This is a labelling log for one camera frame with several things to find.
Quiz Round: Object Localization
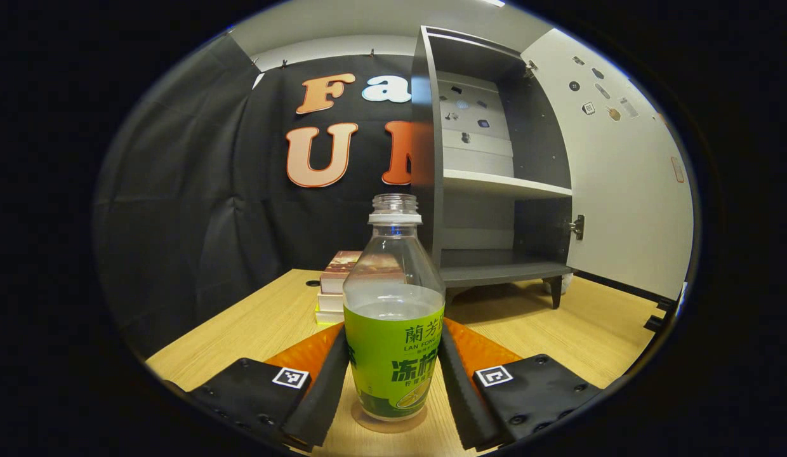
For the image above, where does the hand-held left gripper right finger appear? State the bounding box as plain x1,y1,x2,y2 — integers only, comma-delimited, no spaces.
437,317,604,453

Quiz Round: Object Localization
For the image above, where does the green label plastic bottle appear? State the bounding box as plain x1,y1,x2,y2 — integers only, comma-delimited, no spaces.
341,193,446,422

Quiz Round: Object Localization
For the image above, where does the black backdrop cloth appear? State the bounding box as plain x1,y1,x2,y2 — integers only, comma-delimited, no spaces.
92,32,680,362

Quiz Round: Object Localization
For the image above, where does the red-brown cover book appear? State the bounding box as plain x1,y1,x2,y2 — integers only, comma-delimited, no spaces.
320,250,364,295

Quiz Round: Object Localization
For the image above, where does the beige cabinet door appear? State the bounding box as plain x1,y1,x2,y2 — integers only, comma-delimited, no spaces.
520,27,696,300

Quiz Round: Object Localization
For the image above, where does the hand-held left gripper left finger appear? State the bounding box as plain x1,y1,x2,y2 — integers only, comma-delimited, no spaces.
162,322,351,453

